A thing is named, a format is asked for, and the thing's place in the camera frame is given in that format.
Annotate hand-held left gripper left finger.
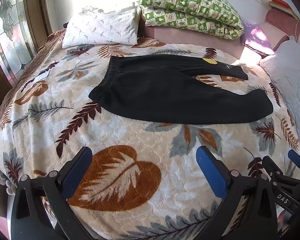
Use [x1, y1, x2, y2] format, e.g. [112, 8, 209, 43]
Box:
[10, 146, 100, 240]

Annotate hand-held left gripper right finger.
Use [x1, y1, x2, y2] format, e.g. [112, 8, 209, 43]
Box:
[195, 145, 286, 240]

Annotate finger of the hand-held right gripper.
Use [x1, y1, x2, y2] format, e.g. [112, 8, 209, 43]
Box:
[262, 156, 285, 184]
[288, 149, 300, 180]

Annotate black pants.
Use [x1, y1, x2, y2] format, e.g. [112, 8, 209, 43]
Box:
[88, 55, 274, 125]

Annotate leaf print fleece blanket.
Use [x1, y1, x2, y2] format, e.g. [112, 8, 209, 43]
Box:
[0, 40, 300, 240]

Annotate white fluffy blanket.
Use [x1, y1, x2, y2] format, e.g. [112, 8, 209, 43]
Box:
[259, 36, 300, 155]

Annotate pink padded headboard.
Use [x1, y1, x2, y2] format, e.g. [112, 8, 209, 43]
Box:
[265, 8, 300, 53]

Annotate pink bed sheet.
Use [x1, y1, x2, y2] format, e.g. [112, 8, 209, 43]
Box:
[137, 14, 263, 60]

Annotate white sprig print pillow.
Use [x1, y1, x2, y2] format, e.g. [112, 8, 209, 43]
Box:
[62, 6, 138, 49]

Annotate stack of books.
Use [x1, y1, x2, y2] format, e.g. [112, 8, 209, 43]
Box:
[268, 0, 300, 22]

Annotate stained glass window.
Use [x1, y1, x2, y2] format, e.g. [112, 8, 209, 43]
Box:
[0, 0, 38, 80]

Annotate green patterned folded quilt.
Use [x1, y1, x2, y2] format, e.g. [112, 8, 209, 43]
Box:
[137, 0, 244, 40]

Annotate wooden window frame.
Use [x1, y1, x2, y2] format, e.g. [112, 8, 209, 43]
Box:
[0, 0, 54, 100]

